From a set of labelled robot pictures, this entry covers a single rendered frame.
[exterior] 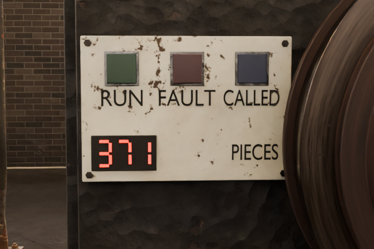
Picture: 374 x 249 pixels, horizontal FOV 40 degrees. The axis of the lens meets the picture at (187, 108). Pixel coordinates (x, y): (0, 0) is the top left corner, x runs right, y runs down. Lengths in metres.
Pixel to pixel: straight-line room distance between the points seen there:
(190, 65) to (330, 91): 0.19
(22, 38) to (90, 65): 6.21
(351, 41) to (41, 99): 6.34
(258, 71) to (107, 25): 0.20
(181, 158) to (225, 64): 0.13
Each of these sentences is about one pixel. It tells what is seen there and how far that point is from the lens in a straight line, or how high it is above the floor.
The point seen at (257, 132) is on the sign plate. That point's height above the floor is 1.12.
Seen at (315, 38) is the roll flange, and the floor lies 1.23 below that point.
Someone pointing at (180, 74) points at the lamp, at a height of 1.19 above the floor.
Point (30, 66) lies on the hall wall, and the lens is 6.80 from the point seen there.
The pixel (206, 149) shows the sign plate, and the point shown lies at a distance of 0.64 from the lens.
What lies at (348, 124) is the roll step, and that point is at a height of 1.15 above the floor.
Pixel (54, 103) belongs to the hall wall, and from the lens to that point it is 6.75.
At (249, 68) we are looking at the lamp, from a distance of 0.64.
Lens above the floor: 1.19
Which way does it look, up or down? 4 degrees down
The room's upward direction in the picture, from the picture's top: straight up
